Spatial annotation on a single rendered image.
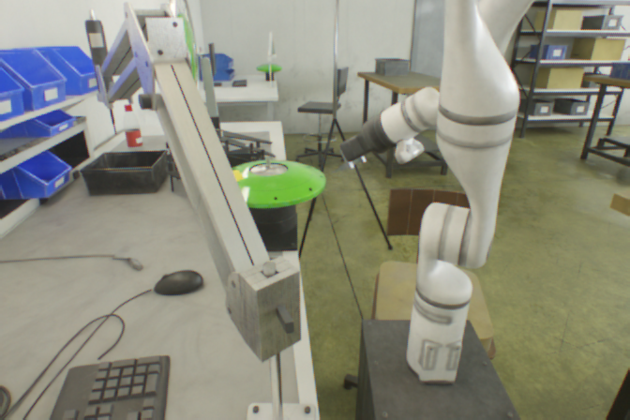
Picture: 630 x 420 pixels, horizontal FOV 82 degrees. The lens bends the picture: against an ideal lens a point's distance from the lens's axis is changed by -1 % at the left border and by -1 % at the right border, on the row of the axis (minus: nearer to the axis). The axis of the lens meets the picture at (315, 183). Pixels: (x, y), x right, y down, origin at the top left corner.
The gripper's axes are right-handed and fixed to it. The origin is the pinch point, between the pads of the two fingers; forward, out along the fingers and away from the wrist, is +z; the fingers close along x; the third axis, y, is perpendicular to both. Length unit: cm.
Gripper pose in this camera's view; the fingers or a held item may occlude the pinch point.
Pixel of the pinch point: (337, 171)
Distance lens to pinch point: 86.9
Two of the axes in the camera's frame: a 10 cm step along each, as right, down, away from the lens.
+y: -4.6, -8.9, 0.1
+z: -6.5, 3.4, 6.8
